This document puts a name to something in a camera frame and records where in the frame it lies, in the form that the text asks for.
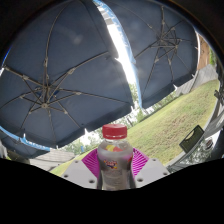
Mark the large navy patio umbrella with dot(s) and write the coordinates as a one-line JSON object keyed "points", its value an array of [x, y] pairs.
{"points": [[66, 66]]}

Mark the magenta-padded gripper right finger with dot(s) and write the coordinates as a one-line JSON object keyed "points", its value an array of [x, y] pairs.
{"points": [[153, 170]]}

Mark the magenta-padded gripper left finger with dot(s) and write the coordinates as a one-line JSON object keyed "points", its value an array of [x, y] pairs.
{"points": [[76, 173]]}

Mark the clear bottle with red cap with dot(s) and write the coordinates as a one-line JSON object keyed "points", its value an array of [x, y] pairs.
{"points": [[115, 160]]}

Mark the dark green plastic chair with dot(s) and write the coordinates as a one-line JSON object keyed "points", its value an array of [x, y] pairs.
{"points": [[190, 140]]}

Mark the navy umbrella with light-blue trim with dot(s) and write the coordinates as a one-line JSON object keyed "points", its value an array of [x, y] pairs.
{"points": [[160, 50]]}

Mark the navy umbrella with printed blue band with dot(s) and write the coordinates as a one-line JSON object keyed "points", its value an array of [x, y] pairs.
{"points": [[16, 146]]}

